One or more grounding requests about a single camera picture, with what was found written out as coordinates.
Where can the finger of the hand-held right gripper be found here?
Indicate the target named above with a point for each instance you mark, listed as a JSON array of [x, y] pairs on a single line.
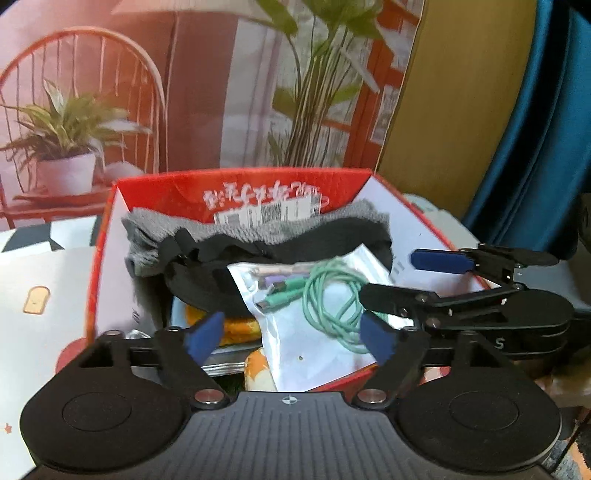
[[443, 261], [392, 300]]

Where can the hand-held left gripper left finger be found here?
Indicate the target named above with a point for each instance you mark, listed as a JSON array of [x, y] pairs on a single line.
[[205, 333]]

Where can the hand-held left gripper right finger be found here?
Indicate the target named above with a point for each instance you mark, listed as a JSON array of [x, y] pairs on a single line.
[[377, 338]]

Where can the black cloth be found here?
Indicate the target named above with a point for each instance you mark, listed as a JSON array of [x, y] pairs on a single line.
[[207, 286]]

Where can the grey knitted cloth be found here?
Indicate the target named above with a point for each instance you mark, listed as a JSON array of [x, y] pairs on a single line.
[[152, 230]]

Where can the red strawberry print box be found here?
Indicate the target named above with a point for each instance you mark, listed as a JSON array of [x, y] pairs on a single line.
[[161, 194]]

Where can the white barcode label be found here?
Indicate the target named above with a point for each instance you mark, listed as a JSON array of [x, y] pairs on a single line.
[[272, 212]]

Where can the wooden board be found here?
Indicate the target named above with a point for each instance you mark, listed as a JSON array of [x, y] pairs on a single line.
[[452, 115]]

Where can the teal curtain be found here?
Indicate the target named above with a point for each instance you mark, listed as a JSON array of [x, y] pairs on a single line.
[[545, 138]]

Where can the printed wall tapestry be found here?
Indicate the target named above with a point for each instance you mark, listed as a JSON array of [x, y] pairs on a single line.
[[207, 92]]

